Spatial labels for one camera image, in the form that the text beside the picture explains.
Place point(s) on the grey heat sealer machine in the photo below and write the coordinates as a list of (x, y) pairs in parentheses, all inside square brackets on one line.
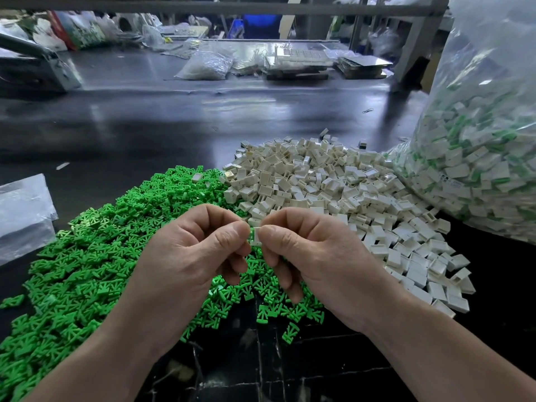
[(40, 67)]

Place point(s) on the person's left hand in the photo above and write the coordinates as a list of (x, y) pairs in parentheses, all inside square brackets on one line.
[(184, 272)]

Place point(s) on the pile of white plastic caps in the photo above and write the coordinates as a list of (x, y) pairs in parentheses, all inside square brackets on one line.
[(343, 180)]

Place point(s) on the small white plastic part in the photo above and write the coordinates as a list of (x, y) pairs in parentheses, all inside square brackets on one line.
[(254, 232)]

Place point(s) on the person's right hand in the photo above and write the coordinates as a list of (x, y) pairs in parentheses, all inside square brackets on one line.
[(331, 259)]

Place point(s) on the dark flat tray stack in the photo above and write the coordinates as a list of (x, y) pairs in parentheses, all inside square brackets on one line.
[(363, 66)]

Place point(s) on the grey metal horizontal bar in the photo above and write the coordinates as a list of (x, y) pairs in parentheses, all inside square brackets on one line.
[(251, 8)]

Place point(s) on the person's right forearm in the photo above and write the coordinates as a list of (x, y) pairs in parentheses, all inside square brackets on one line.
[(456, 360)]

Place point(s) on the blue crate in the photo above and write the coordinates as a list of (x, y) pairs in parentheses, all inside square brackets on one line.
[(258, 26)]

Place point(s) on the grey metal slanted post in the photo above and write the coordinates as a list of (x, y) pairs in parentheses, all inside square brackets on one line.
[(419, 37)]

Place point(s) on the pile of green plastic clips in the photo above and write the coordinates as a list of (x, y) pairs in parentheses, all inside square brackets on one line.
[(80, 259)]

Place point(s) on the clear plastic bag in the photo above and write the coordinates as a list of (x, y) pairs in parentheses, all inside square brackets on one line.
[(486, 150)]

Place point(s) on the stack of clear flat bags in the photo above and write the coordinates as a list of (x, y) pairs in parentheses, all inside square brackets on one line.
[(25, 217)]

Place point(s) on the small green plastic part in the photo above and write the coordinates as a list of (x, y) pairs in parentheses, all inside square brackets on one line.
[(12, 301)]

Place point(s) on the small clear bag of parts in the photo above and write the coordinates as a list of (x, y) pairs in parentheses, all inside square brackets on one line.
[(204, 65)]

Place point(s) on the person's left forearm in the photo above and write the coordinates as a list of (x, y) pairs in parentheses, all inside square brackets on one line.
[(80, 377)]

